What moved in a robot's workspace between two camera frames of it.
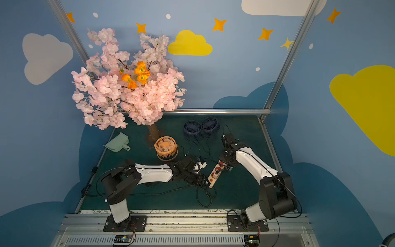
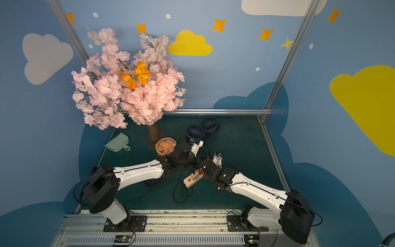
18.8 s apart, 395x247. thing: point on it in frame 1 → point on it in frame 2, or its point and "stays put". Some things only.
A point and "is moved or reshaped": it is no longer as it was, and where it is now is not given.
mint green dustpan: (119, 142) stays put
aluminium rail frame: (87, 230) stays put
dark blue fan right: (210, 125) stays put
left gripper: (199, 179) → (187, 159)
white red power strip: (215, 173) is moved or reshaped
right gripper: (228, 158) → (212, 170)
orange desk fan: (166, 148) stays put
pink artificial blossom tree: (115, 88) stays put
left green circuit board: (123, 239) stays put
